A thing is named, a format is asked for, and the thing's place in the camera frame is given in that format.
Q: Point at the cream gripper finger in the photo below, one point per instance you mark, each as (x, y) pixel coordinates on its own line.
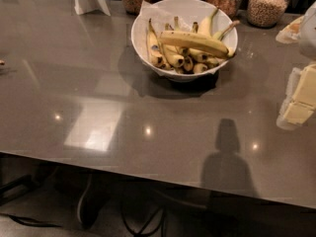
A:
(301, 85)
(293, 115)

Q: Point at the yellow banana at left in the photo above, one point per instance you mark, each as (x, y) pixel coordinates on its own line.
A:
(155, 55)

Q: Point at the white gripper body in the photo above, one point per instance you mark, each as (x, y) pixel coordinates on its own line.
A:
(308, 34)

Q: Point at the white plastic wrapped item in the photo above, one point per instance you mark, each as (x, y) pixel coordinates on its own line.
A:
(291, 33)

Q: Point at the large yellow top banana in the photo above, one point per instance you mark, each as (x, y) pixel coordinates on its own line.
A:
(195, 41)

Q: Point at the white paper bowl liner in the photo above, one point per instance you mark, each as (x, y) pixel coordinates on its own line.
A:
(159, 13)

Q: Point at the yellow banana bunch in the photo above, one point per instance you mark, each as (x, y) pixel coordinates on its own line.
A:
(203, 60)

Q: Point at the glass jar of chickpeas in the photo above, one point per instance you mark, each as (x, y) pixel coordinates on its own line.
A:
(265, 13)

